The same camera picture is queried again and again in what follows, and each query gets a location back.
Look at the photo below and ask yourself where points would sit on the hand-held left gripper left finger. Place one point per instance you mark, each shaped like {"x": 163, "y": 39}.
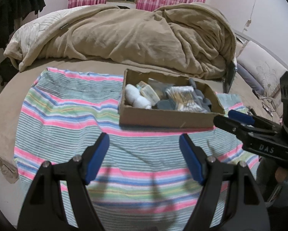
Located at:
{"x": 98, "y": 156}

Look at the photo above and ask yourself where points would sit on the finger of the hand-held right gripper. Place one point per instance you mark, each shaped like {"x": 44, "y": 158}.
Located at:
{"x": 241, "y": 118}
{"x": 228, "y": 124}

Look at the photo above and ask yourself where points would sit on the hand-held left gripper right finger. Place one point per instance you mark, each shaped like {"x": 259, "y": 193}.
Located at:
{"x": 189, "y": 158}

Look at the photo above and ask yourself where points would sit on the grey fuzzy sock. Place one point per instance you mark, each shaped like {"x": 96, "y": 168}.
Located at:
{"x": 164, "y": 104}
{"x": 203, "y": 98}

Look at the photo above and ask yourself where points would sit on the cardboard box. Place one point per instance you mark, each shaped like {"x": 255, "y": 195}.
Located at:
{"x": 158, "y": 120}

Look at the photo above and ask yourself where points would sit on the clear bag of cotton swabs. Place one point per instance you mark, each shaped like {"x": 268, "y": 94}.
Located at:
{"x": 182, "y": 97}

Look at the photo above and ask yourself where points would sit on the white sock pair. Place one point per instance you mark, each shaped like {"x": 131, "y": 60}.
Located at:
{"x": 136, "y": 93}

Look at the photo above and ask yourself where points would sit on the person's right hand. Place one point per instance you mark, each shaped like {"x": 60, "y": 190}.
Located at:
{"x": 282, "y": 174}

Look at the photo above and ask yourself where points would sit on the eyeglasses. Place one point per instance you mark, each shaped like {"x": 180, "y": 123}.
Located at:
{"x": 266, "y": 103}

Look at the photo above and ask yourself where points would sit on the grey pillow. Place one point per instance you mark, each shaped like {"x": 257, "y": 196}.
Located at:
{"x": 249, "y": 79}

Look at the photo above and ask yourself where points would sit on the striped multicolour cloth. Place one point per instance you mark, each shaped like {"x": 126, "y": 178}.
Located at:
{"x": 74, "y": 115}

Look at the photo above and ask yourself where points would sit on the white patterned pillow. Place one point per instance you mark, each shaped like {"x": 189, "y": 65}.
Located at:
{"x": 262, "y": 65}

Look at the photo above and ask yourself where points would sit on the grey bed headboard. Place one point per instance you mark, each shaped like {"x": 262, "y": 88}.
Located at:
{"x": 254, "y": 41}

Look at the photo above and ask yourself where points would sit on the bed with brown sheet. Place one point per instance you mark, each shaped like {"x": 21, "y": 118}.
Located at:
{"x": 4, "y": 125}

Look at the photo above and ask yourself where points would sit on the black cloth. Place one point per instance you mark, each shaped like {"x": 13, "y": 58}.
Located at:
{"x": 6, "y": 71}

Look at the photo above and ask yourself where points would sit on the beige blanket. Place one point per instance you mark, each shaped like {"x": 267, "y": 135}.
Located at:
{"x": 134, "y": 33}

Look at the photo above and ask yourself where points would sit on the hanging black clothes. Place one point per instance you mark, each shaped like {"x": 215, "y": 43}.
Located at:
{"x": 14, "y": 2}

